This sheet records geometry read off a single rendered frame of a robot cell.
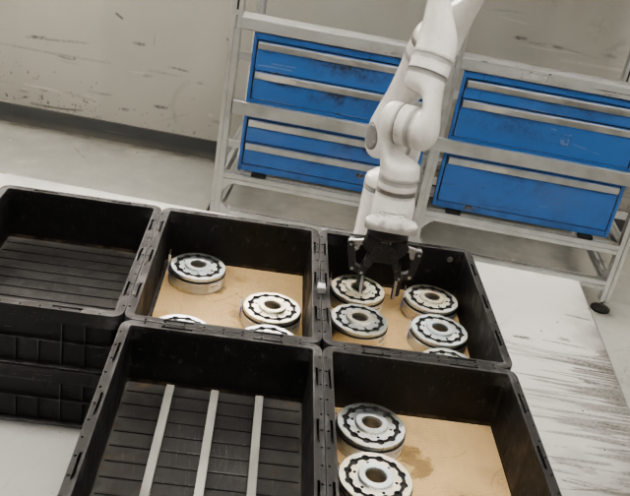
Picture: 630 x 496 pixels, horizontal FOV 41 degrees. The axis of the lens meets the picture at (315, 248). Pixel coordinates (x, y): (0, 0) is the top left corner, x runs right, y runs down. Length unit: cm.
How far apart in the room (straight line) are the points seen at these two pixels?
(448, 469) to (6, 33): 365
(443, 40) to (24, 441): 93
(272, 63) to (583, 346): 180
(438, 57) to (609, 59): 284
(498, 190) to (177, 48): 174
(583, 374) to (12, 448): 112
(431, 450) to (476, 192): 222
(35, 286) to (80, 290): 8
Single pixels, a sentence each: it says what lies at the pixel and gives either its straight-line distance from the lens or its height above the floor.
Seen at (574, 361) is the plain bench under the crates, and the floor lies 70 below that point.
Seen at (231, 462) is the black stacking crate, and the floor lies 83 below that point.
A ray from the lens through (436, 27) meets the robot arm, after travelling 144.
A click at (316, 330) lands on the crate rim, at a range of 130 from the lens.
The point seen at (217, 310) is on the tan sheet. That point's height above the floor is 83.
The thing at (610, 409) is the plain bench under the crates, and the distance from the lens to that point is 177.
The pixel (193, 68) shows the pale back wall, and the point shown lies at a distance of 425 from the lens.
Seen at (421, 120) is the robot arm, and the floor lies 122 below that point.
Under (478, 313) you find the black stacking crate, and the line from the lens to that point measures 151.
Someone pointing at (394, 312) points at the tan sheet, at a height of 83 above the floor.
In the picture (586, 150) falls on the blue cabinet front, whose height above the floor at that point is 66.
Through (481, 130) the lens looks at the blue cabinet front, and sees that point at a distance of 333.
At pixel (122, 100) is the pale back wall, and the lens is 440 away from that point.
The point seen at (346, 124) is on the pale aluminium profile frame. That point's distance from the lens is 328.
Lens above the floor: 163
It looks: 27 degrees down
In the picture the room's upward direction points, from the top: 10 degrees clockwise
